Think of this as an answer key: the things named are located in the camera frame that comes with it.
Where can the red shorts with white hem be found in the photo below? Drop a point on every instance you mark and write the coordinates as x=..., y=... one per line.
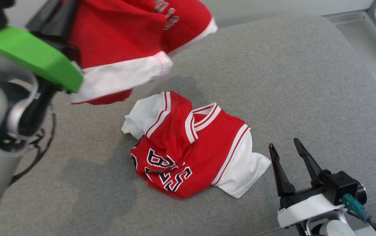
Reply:
x=115, y=32

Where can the red Bulls 23 jersey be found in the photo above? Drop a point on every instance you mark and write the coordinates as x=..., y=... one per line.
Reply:
x=214, y=144

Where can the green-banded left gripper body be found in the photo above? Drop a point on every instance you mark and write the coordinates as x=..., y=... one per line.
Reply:
x=33, y=54

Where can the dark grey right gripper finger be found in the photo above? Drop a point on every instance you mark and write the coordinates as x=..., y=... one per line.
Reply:
x=281, y=177
x=309, y=162

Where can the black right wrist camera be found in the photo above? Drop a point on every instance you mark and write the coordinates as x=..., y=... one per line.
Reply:
x=342, y=185

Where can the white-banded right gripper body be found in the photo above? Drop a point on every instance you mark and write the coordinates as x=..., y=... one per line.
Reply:
x=306, y=209

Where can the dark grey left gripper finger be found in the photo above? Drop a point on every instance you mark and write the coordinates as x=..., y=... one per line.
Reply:
x=66, y=16
x=45, y=18

